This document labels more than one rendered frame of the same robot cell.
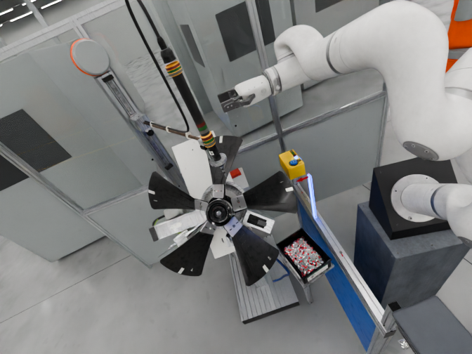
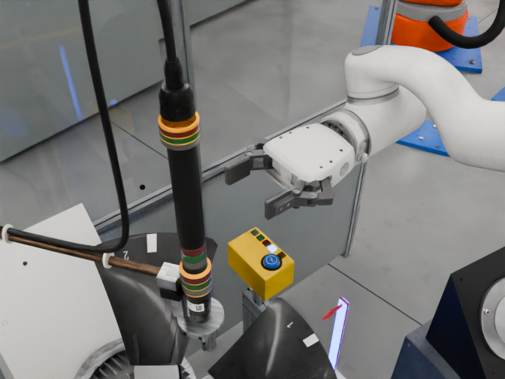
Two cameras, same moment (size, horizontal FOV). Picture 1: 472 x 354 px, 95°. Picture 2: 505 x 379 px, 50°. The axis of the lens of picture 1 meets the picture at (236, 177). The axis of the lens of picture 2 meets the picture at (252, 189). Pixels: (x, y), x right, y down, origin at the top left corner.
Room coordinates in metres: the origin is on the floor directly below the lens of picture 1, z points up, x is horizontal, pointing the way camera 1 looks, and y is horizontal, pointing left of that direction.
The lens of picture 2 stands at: (0.31, 0.29, 2.14)
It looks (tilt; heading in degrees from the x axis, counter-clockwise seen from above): 43 degrees down; 318
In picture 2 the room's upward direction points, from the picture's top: straight up
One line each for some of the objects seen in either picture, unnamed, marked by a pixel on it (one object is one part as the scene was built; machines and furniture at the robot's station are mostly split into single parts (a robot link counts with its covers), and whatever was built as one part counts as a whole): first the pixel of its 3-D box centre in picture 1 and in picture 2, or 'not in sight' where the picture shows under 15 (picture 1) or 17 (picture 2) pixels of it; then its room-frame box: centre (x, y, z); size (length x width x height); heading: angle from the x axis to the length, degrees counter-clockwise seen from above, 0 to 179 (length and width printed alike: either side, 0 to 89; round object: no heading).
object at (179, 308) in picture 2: (212, 150); (192, 298); (0.72, 0.04, 1.49); 0.09 x 0.07 x 0.10; 31
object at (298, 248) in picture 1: (303, 256); not in sight; (0.52, -0.15, 0.83); 0.19 x 0.14 x 0.04; 10
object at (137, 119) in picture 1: (140, 121); not in sight; (1.24, 0.36, 1.54); 0.10 x 0.07 x 0.08; 31
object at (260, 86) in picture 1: (253, 89); (311, 156); (0.70, -0.17, 1.65); 0.11 x 0.10 x 0.07; 86
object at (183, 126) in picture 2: (174, 69); (179, 129); (0.71, 0.04, 1.80); 0.04 x 0.04 x 0.03
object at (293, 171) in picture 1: (291, 164); (260, 264); (0.98, -0.34, 1.02); 0.16 x 0.10 x 0.11; 176
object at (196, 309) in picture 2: (196, 114); (190, 225); (0.71, 0.04, 1.65); 0.04 x 0.04 x 0.46
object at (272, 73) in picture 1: (272, 81); (343, 140); (0.69, -0.23, 1.65); 0.09 x 0.03 x 0.08; 176
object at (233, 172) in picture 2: (227, 94); (240, 162); (0.76, -0.09, 1.65); 0.07 x 0.03 x 0.03; 86
